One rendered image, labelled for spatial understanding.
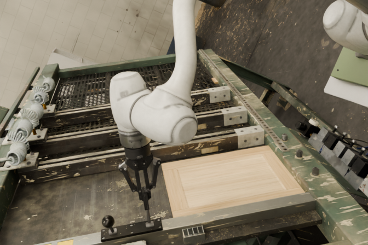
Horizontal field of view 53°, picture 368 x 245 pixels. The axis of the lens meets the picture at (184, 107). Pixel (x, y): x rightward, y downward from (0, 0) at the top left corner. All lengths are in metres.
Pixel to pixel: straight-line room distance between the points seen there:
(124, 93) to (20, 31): 5.74
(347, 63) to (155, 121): 1.01
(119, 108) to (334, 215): 0.76
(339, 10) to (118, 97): 0.80
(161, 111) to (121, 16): 5.77
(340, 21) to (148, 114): 0.77
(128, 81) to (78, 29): 5.63
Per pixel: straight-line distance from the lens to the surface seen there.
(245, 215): 1.29
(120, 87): 0.96
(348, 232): 1.26
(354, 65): 1.63
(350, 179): 1.51
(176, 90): 0.87
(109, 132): 1.82
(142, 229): 1.26
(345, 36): 1.39
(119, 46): 6.60
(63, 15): 6.57
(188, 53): 0.92
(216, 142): 1.65
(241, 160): 1.59
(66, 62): 5.21
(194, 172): 1.53
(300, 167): 1.51
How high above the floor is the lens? 1.81
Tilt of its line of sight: 19 degrees down
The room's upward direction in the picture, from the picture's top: 69 degrees counter-clockwise
